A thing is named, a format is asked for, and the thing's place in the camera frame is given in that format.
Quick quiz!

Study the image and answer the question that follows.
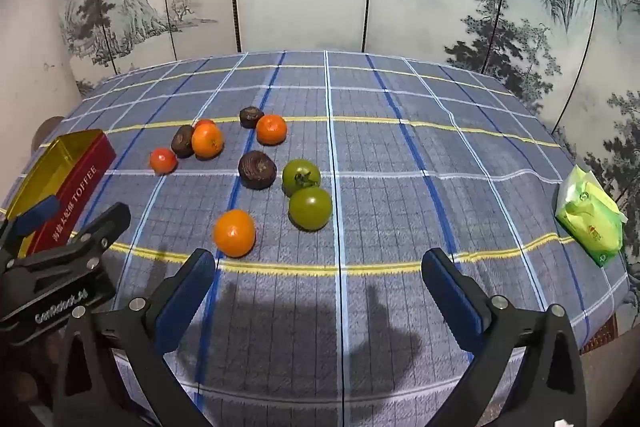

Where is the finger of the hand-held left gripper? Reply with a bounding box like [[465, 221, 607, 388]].
[[62, 202, 132, 270], [0, 196, 62, 260]]

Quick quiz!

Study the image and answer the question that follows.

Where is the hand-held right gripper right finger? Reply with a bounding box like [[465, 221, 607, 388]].
[[421, 248, 588, 427]]

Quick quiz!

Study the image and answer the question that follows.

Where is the red tin box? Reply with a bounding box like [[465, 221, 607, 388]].
[[5, 130, 117, 258]]

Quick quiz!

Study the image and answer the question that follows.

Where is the green tomato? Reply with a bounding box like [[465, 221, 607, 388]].
[[288, 186, 333, 232], [282, 158, 322, 196]]

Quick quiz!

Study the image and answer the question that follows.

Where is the orange mandarin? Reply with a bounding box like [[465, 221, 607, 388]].
[[191, 123, 224, 160], [213, 209, 257, 258], [256, 114, 288, 146]]

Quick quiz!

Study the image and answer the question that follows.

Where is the dark brown wrinkled fruit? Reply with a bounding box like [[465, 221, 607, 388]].
[[239, 107, 265, 129], [171, 125, 197, 158], [238, 150, 277, 190]]

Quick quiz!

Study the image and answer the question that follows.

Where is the green tissue packet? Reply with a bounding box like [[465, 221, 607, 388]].
[[555, 164, 628, 268]]

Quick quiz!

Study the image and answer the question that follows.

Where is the blue plaid tablecloth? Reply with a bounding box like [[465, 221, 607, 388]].
[[0, 51, 636, 427]]

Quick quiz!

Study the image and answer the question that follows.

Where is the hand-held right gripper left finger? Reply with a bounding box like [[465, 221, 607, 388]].
[[52, 248, 217, 427]]

